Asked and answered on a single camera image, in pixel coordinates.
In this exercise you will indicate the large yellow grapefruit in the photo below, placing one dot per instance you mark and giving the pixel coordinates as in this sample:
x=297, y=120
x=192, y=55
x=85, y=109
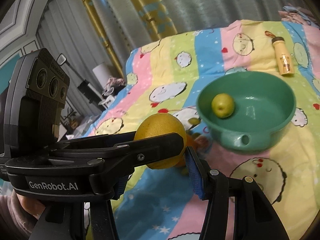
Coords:
x=160, y=124

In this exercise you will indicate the pile of pink clothes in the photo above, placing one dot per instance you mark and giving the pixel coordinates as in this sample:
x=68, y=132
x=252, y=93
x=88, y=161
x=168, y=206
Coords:
x=300, y=15

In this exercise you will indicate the green pear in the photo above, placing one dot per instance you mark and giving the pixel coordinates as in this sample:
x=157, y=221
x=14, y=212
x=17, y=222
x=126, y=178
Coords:
x=223, y=105

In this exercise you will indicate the orange fruit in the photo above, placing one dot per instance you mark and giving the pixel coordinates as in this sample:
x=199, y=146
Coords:
x=192, y=142

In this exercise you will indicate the grey yellow curtain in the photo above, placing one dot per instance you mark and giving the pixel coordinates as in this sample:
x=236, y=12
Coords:
x=85, y=30

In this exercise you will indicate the yellow cartoon bear bottle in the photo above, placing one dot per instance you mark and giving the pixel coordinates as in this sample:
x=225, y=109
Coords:
x=283, y=58

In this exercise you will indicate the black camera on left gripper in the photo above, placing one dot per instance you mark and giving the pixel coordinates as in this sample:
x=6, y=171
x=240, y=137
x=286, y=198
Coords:
x=35, y=99

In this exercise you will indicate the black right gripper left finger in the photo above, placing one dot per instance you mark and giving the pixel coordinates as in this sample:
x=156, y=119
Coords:
x=66, y=221

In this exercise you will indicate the colourful cartoon striped bedsheet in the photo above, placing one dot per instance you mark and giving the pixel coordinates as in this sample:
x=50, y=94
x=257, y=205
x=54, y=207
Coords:
x=167, y=76

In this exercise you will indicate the small green fruit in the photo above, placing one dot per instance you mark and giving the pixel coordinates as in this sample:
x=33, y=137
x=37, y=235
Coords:
x=194, y=121

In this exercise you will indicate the left hand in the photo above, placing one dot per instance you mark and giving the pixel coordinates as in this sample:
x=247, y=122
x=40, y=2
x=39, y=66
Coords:
x=31, y=206

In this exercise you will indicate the green plastic bowl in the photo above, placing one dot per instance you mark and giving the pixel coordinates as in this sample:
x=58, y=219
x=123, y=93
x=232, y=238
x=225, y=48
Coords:
x=264, y=106

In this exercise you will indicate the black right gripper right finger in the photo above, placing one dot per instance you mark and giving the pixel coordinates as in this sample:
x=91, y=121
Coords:
x=254, y=215

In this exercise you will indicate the pink fleece sleeve forearm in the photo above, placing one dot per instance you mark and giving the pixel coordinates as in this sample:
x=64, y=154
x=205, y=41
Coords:
x=14, y=218

